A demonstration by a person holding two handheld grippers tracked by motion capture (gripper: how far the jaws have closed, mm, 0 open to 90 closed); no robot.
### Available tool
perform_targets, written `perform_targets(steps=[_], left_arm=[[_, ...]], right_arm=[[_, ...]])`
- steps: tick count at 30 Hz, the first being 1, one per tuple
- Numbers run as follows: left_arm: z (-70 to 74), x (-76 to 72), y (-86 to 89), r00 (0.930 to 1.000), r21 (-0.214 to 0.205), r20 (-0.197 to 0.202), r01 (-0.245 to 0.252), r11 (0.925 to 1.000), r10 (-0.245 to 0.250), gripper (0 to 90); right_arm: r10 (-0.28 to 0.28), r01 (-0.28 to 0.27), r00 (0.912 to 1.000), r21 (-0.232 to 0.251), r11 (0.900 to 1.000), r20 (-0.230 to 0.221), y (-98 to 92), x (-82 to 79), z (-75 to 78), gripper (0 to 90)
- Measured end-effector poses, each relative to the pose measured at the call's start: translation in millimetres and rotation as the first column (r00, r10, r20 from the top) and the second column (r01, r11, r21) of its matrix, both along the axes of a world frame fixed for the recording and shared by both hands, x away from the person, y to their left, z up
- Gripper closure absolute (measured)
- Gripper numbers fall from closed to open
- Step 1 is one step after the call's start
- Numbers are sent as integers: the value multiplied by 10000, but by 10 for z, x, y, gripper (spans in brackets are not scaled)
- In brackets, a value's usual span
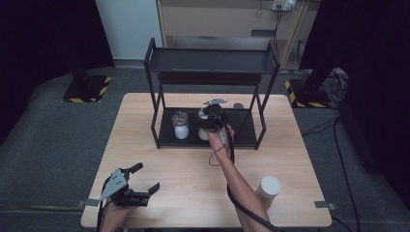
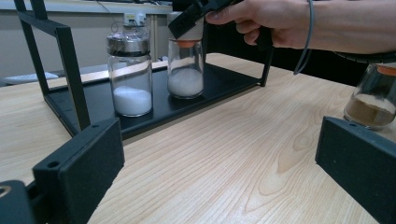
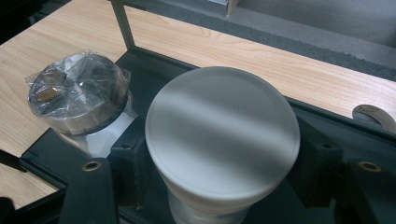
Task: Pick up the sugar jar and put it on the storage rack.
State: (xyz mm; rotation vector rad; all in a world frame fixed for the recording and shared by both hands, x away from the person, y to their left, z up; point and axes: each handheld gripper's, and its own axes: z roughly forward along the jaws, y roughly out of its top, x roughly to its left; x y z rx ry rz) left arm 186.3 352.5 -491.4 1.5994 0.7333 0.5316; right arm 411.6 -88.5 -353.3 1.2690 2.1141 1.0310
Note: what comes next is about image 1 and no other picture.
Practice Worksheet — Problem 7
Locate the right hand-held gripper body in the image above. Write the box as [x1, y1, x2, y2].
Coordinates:
[196, 98, 228, 131]

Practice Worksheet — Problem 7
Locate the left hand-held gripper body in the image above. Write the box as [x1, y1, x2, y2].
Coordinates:
[99, 167, 151, 208]

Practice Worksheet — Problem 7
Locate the tall white-lidded jar white powder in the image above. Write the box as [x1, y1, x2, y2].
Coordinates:
[197, 108, 211, 142]

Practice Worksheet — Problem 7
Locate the small silver-lidded glass jar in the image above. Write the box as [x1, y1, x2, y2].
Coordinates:
[171, 110, 190, 141]

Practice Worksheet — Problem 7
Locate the black metal two-tier rack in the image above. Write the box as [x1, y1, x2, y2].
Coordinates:
[143, 37, 281, 151]

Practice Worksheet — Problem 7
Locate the person's right hand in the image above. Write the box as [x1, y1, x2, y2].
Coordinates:
[205, 123, 235, 160]

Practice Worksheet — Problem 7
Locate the person's left hand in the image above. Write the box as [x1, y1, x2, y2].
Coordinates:
[101, 200, 136, 232]

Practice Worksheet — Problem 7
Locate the grey tape piece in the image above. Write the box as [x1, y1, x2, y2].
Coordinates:
[76, 198, 101, 208]
[313, 200, 337, 210]

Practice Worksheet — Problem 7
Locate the white-lidded jar brown powder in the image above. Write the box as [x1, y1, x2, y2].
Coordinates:
[255, 175, 282, 213]

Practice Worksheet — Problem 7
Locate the black stand with striped base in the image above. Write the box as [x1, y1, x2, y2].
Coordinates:
[284, 61, 339, 109]
[61, 57, 112, 104]

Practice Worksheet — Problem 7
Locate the light wooden cabinet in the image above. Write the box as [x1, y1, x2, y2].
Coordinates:
[156, 0, 311, 70]

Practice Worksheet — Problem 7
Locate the grey cabinet label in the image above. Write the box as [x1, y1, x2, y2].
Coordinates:
[250, 29, 277, 38]

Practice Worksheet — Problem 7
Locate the white power strip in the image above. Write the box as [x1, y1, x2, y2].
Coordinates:
[271, 0, 297, 12]

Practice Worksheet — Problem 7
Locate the black curtain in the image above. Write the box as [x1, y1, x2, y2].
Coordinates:
[0, 0, 116, 144]
[299, 0, 410, 202]

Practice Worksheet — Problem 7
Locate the black power strip cable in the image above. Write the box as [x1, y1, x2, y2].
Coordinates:
[272, 9, 282, 51]

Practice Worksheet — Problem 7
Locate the bundle of black cables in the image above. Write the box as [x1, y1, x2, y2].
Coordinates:
[322, 67, 350, 104]

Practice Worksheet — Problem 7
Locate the long black floor cable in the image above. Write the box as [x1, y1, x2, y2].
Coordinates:
[301, 115, 363, 232]

